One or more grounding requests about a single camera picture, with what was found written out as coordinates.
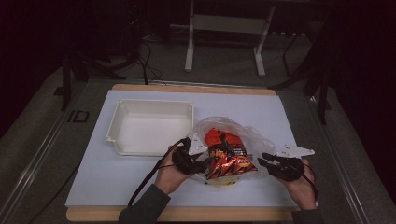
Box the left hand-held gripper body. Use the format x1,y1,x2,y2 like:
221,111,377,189
172,133,208,175

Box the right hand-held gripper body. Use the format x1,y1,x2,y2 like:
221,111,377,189
273,143,316,183

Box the red snack packet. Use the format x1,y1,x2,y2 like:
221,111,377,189
204,127,259,181

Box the clear plastic bag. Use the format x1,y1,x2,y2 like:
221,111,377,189
188,116,277,187

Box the person's left hand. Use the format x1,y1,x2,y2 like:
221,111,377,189
154,146,194,196

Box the person's right hand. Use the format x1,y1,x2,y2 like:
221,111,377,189
278,159,318,211

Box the yellow snack packet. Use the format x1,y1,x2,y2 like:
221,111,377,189
205,176,239,188

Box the white plastic tray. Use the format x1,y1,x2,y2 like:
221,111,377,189
106,98,195,158

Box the white table mat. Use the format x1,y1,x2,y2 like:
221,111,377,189
64,89,301,208

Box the black metal stand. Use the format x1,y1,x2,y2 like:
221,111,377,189
268,21,332,126
60,50,127,112

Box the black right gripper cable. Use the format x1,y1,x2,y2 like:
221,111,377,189
292,162,320,201

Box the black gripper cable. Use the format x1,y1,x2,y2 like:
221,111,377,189
292,162,320,201
127,137,189,207

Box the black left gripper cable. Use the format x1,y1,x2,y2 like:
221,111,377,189
127,137,189,207

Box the black floor cables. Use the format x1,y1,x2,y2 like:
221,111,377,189
135,39,168,87

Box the white desk frame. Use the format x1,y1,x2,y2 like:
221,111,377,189
184,0,276,78

